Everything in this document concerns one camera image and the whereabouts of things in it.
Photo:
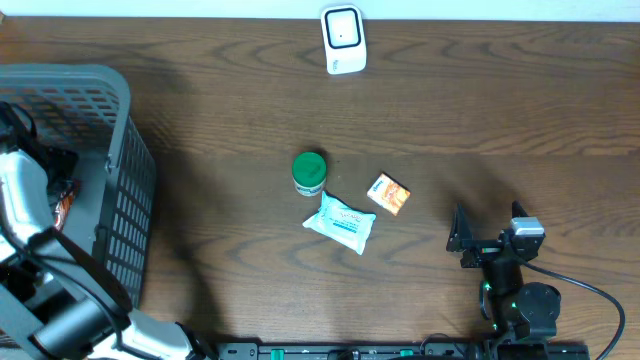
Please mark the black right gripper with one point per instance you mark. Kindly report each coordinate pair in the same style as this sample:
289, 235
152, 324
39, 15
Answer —
462, 238

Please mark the orange snack packet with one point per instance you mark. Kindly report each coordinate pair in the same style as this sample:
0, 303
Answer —
388, 194

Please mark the white teal wipes pack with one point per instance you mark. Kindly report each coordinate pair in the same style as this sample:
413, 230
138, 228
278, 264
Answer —
338, 221

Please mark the green lid jar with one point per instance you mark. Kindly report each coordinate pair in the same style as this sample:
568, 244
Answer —
309, 173

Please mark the red chocolate bar wrapper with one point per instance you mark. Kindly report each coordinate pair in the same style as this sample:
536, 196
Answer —
65, 202

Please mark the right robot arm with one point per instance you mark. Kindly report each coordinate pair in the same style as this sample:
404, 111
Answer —
523, 314

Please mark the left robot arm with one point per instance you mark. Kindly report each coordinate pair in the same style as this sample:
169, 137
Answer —
57, 300

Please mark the white barcode scanner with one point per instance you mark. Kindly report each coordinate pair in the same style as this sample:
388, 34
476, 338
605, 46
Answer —
344, 39

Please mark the grey plastic basket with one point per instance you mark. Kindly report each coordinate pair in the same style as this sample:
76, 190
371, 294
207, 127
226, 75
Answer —
85, 109

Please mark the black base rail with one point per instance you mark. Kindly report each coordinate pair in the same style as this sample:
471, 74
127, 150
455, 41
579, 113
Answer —
438, 348

